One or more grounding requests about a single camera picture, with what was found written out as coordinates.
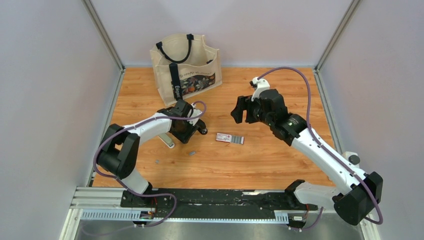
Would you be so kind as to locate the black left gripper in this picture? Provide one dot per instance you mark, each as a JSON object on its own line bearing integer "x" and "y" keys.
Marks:
{"x": 185, "y": 138}

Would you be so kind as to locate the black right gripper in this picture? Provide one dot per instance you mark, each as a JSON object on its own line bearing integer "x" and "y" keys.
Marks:
{"x": 243, "y": 103}

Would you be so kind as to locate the red white staple box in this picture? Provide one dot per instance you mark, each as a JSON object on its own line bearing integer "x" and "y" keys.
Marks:
{"x": 228, "y": 138}

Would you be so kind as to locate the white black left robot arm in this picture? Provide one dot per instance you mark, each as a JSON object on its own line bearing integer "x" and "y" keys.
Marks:
{"x": 117, "y": 154}

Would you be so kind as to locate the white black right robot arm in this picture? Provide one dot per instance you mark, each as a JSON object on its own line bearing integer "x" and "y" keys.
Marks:
{"x": 356, "y": 193}

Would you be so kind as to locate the pale green white stapler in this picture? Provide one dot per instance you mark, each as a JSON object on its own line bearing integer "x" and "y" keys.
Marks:
{"x": 166, "y": 140}

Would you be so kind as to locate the cream canvas tote bag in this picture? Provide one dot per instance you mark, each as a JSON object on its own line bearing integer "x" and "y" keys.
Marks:
{"x": 185, "y": 66}

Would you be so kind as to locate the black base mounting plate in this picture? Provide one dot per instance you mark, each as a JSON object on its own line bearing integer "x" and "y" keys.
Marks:
{"x": 227, "y": 204}

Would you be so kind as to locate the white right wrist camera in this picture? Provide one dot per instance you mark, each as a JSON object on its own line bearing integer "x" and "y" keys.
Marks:
{"x": 259, "y": 85}

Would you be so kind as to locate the aluminium frame rail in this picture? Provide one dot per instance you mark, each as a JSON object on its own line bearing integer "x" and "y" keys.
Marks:
{"x": 103, "y": 203}

